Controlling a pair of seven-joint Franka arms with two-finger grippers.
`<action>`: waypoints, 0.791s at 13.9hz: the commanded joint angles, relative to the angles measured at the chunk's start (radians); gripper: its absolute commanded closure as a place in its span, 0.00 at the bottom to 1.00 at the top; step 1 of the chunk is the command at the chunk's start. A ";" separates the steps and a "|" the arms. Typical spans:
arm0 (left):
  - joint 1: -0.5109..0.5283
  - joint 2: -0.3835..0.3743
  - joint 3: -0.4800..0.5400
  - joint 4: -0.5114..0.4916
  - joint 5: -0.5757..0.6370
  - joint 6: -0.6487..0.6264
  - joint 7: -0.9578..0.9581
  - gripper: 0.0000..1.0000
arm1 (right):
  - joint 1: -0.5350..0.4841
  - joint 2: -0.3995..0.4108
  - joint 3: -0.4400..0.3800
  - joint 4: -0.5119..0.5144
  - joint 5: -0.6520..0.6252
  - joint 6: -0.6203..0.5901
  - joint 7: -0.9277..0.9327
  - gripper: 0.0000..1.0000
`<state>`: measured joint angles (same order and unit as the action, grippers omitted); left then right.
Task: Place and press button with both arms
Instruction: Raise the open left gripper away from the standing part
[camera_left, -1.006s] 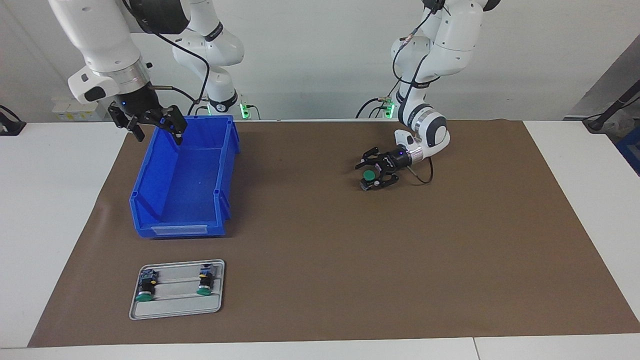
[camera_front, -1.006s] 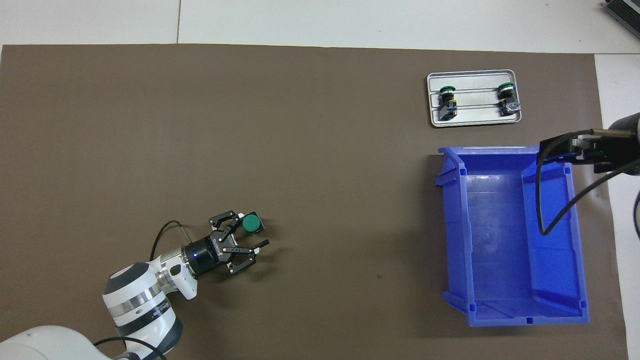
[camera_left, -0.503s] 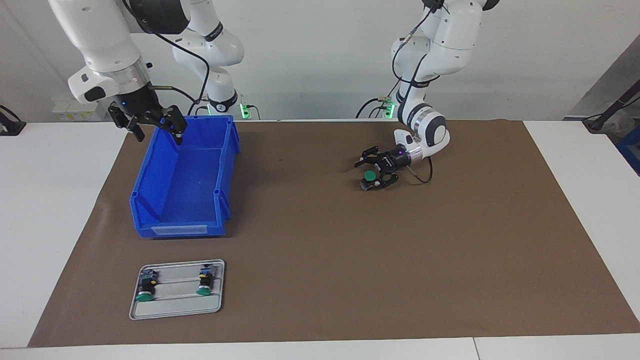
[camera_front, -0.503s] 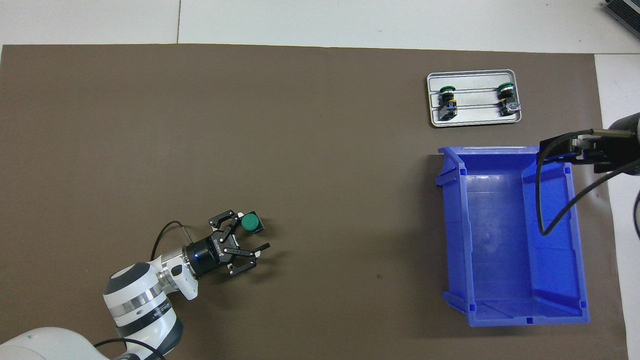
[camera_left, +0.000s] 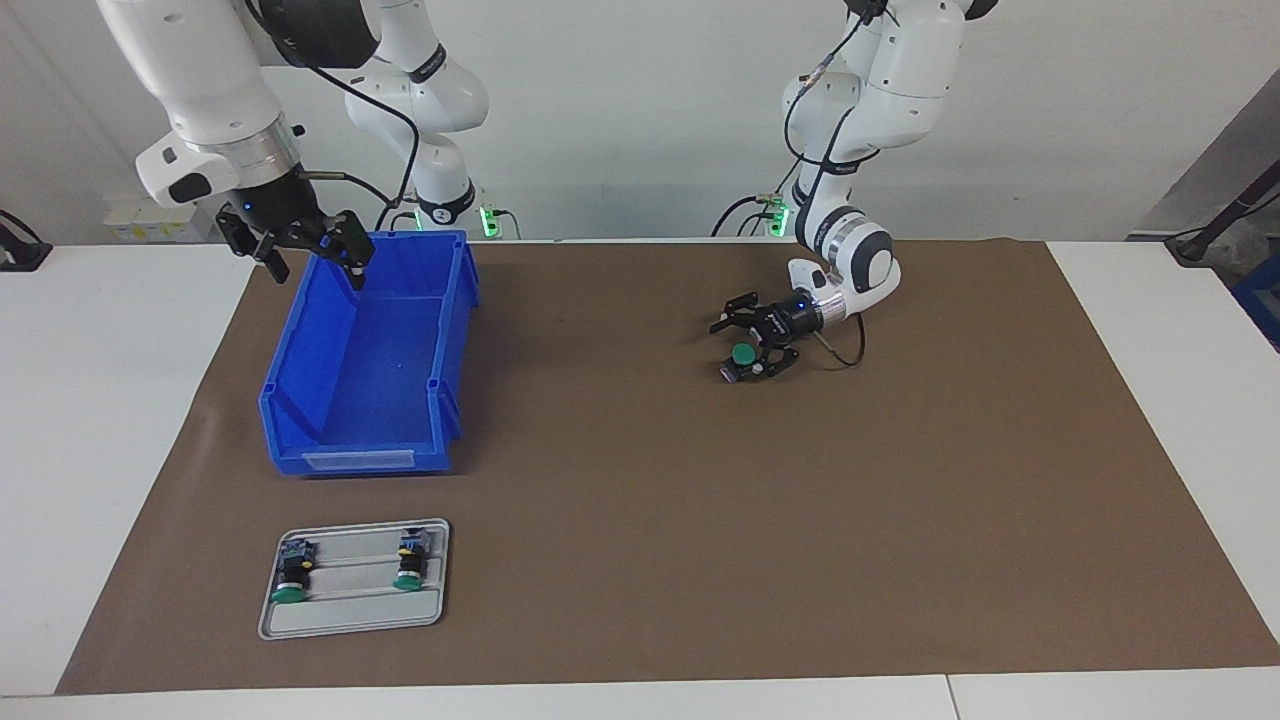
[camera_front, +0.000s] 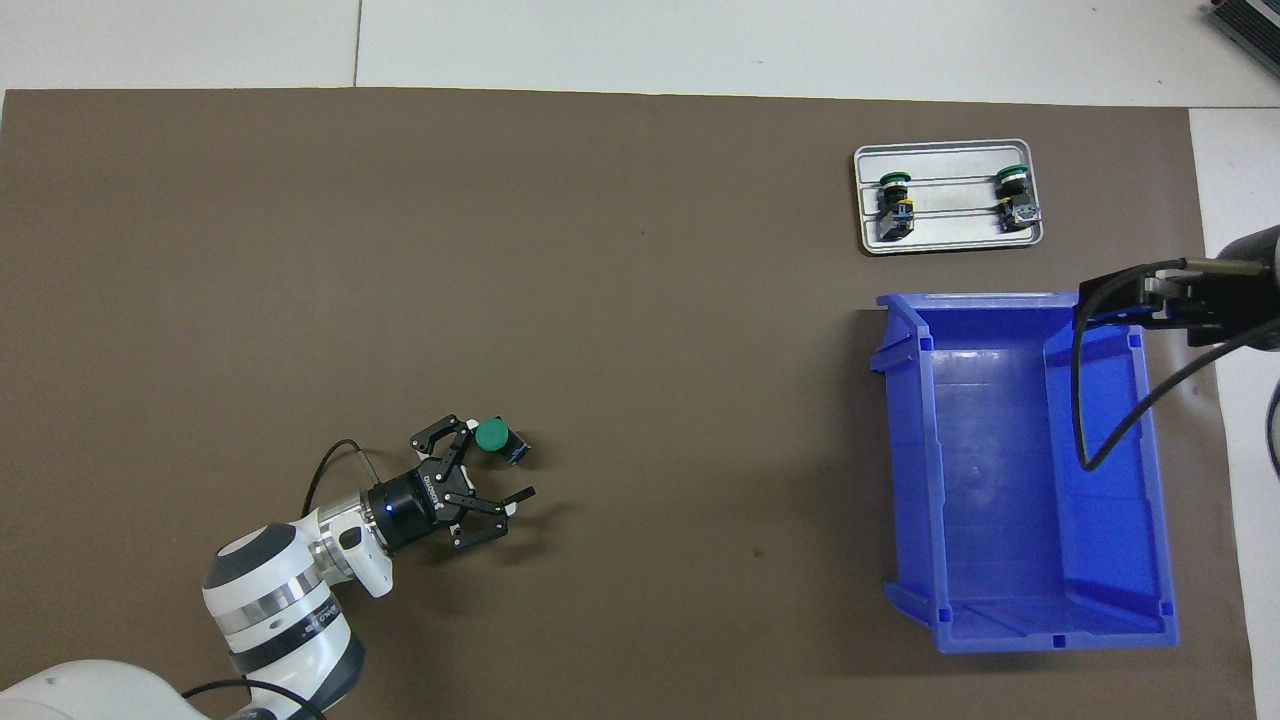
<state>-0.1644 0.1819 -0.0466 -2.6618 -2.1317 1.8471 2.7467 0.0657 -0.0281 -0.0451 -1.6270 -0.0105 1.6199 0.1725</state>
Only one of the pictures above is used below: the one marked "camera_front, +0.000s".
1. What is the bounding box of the grey ribbed device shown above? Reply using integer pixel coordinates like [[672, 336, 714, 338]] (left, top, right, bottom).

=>
[[1205, 0, 1280, 53]]

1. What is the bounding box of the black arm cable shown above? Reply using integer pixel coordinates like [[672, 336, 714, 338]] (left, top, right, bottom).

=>
[[1070, 257, 1280, 474], [298, 438, 383, 517]]

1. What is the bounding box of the green push button switch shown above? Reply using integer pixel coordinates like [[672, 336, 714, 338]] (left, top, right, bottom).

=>
[[995, 165, 1043, 236], [877, 172, 919, 244], [474, 416, 533, 467]]

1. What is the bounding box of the brown table mat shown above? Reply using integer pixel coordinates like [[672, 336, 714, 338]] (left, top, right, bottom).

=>
[[0, 88, 1259, 720]]

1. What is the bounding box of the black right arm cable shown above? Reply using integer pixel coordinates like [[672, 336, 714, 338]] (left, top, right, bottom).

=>
[[1070, 257, 1280, 474]]

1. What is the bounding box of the grey metal tray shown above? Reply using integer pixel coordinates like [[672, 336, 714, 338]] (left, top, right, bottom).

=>
[[853, 139, 1045, 256]]

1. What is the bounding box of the blue plastic storage bin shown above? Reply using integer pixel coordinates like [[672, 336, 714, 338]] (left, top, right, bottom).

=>
[[868, 291, 1181, 655]]

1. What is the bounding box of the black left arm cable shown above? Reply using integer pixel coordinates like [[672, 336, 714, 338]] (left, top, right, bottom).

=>
[[298, 438, 383, 517]]

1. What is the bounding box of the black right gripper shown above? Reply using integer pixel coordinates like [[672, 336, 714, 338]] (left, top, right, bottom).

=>
[[1075, 262, 1280, 351]]

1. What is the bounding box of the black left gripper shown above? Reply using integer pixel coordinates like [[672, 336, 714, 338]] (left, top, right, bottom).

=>
[[364, 414, 538, 554]]

